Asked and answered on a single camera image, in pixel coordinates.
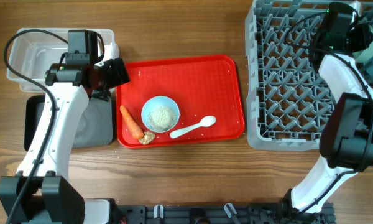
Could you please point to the white plastic spoon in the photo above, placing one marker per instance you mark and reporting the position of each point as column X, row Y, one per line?
column 205, row 122

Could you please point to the red plastic tray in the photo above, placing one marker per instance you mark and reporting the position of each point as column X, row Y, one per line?
column 200, row 86

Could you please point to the orange carrot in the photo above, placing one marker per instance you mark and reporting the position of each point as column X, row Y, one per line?
column 134, row 129

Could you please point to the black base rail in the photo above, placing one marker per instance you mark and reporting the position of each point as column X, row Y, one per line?
column 255, row 213

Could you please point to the black waste tray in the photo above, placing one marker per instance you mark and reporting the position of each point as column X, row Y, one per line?
column 95, row 127

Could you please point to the beige food scrap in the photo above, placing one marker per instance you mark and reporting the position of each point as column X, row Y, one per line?
column 147, row 138

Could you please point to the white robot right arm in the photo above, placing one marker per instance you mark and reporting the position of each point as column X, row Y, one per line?
column 341, row 42

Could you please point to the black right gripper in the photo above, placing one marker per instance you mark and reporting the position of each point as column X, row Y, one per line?
column 363, row 37

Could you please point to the pale green bowl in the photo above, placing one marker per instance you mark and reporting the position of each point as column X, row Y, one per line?
column 366, row 54

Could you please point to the light blue rice bowl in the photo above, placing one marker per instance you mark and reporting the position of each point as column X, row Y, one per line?
column 160, row 114

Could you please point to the grey-blue dishwasher rack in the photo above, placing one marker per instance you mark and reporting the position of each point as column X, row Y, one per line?
column 288, row 103

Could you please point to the clear plastic bin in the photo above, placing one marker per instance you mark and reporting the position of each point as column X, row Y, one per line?
column 33, row 53

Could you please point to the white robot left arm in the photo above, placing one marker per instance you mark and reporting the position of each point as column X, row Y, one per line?
column 40, row 192

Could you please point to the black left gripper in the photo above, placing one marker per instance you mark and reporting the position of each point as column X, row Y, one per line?
column 118, row 73

